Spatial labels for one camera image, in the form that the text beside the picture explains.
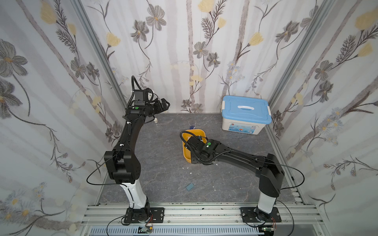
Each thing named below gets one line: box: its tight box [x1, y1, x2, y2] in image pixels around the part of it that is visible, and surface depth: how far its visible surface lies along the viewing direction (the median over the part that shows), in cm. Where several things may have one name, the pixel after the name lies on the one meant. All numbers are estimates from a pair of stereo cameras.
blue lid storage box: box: [220, 94, 273, 136], surface depth 103 cm
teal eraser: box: [185, 182, 195, 192], surface depth 85 cm
